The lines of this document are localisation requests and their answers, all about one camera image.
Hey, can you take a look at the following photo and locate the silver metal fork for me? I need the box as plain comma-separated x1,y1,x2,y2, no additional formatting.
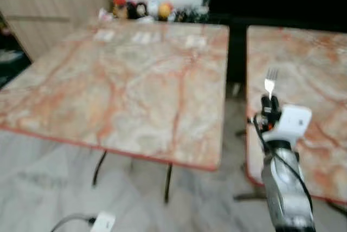
265,68,279,98

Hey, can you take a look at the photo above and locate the narrow orange marble table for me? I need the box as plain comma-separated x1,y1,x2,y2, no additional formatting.
234,25,347,216

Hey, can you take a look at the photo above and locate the orange round toy figure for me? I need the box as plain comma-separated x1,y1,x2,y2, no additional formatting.
158,2,175,22

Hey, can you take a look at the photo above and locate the large orange marble table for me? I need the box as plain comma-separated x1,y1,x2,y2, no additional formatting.
0,17,231,203

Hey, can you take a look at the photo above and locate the white round toy figure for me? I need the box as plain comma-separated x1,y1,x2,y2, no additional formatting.
147,0,160,17

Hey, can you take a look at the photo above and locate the red capped toy figure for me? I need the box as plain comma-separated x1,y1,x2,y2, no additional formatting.
113,0,128,19

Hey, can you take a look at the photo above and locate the pink white small toy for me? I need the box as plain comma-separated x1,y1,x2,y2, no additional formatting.
99,9,113,22

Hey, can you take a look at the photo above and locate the light wooden cabinet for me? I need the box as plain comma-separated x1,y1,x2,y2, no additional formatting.
0,0,112,62

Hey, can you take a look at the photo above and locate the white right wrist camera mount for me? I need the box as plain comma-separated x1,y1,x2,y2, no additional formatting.
264,105,313,145

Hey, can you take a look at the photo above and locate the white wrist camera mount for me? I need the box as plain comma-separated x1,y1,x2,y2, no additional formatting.
264,105,313,145
89,212,117,232

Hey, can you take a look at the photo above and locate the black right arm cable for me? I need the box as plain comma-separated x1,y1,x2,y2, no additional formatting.
253,114,314,211

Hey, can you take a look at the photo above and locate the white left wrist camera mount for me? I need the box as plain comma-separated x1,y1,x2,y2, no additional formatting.
89,212,117,232

